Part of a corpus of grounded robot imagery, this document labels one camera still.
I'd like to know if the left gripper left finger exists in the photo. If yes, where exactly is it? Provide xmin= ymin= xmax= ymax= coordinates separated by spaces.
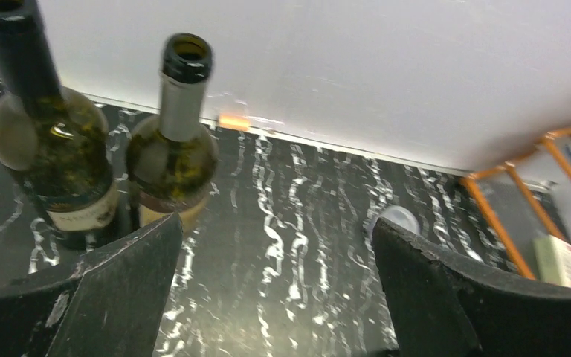
xmin=0 ymin=215 xmax=182 ymax=356

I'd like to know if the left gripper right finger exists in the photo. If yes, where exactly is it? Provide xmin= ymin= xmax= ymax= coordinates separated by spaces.
xmin=372 ymin=218 xmax=571 ymax=356

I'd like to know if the green silver-foil wine bottle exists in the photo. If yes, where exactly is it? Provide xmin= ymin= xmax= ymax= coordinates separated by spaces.
xmin=126 ymin=33 xmax=218 ymax=231

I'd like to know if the dark green white-label wine bottle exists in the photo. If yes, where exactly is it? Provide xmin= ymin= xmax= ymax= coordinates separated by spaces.
xmin=0 ymin=1 xmax=119 ymax=249

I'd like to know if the orange wooden shelf rack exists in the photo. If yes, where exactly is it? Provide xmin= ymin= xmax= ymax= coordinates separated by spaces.
xmin=460 ymin=126 xmax=571 ymax=280

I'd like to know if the small clear plastic cup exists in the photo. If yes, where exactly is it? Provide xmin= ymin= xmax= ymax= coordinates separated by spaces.
xmin=363 ymin=205 xmax=420 ymax=237

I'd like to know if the white small box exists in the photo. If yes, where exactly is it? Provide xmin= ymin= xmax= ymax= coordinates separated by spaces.
xmin=533 ymin=235 xmax=571 ymax=288

